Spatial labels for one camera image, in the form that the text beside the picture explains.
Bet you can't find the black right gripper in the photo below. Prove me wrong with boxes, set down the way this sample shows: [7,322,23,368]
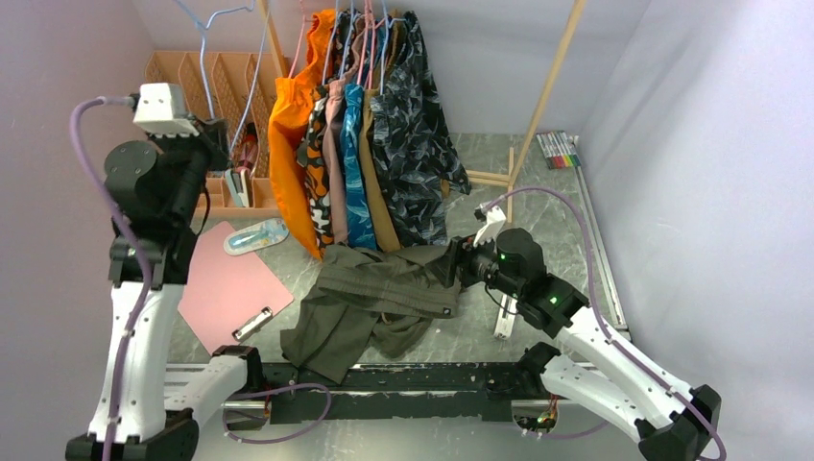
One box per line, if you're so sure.
[425,226,523,300]

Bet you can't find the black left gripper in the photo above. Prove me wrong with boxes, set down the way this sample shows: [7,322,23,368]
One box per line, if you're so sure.
[144,110,234,224]

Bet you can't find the olive green shorts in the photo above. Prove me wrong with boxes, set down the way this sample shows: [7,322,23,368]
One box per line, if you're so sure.
[280,245,463,383]

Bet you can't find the blue wire hanger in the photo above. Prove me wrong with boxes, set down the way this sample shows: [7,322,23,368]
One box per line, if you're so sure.
[176,1,267,153]

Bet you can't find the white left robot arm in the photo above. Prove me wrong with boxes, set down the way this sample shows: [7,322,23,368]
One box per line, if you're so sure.
[64,116,266,460]

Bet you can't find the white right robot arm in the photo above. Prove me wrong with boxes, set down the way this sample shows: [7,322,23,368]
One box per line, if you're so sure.
[437,229,722,460]

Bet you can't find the dark leaf-print shorts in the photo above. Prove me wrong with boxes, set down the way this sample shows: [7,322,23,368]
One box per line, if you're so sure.
[371,11,471,247]

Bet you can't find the orange hanging shorts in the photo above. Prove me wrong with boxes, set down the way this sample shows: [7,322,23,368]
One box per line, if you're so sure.
[267,9,336,258]

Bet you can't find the black orange patterned shorts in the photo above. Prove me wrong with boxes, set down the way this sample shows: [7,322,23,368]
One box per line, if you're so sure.
[299,12,351,251]

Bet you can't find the blue patterned shorts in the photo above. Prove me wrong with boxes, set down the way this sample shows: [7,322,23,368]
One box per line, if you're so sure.
[341,25,383,251]

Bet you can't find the pink hanging shorts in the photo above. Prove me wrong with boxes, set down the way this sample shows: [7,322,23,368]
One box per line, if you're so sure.
[323,12,363,244]

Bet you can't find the brown hanging shorts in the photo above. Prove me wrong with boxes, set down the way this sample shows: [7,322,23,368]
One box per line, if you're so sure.
[359,12,405,253]

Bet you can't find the white stapler on table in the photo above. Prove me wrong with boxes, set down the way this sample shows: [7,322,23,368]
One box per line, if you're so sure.
[493,295,517,340]

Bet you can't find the peach desk organizer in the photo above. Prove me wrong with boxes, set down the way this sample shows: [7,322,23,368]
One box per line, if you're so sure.
[144,51,280,219]

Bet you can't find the blue correction tape package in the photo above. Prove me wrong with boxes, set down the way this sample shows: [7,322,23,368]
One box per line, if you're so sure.
[223,218,290,256]

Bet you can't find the pink clipboard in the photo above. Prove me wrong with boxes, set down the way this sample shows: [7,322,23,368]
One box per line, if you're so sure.
[179,222,294,353]

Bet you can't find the set of coloured markers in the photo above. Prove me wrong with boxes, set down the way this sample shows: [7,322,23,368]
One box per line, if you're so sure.
[536,131,582,170]

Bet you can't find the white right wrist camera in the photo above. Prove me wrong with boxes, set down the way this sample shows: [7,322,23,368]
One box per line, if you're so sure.
[472,204,507,247]

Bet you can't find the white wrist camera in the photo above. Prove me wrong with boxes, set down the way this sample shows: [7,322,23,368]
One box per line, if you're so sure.
[472,204,507,247]
[132,83,200,138]

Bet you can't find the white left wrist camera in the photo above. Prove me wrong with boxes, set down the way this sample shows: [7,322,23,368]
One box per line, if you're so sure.
[132,83,200,138]

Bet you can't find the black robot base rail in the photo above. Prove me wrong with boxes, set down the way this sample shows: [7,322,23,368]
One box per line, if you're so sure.
[263,362,550,425]

